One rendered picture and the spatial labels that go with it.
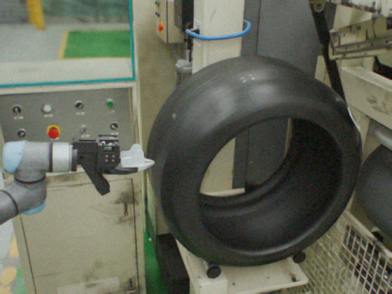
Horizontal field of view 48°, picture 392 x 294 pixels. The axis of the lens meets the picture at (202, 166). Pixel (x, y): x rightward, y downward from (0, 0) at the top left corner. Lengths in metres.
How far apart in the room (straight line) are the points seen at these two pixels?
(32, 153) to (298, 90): 0.65
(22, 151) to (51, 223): 0.93
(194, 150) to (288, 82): 0.28
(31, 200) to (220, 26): 0.74
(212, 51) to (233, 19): 0.11
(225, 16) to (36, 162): 0.70
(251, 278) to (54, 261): 1.01
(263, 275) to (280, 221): 0.19
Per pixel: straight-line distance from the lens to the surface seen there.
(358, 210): 2.26
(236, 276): 1.47
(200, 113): 1.05
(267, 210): 1.54
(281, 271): 1.51
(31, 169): 1.12
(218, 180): 1.59
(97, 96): 1.81
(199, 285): 1.35
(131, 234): 2.08
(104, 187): 1.17
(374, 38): 1.30
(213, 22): 1.39
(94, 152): 1.12
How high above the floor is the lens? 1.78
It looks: 28 degrees down
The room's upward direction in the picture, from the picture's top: 2 degrees clockwise
